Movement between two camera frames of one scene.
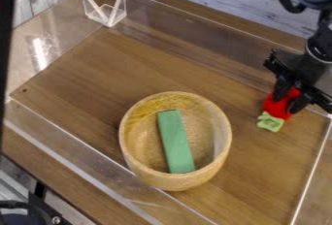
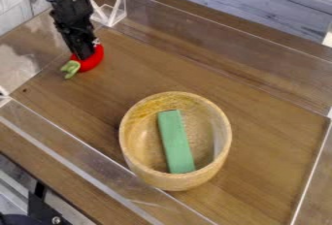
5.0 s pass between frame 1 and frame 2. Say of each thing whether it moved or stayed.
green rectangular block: stayed
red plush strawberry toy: moved
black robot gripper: moved
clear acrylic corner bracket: stayed
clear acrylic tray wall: stayed
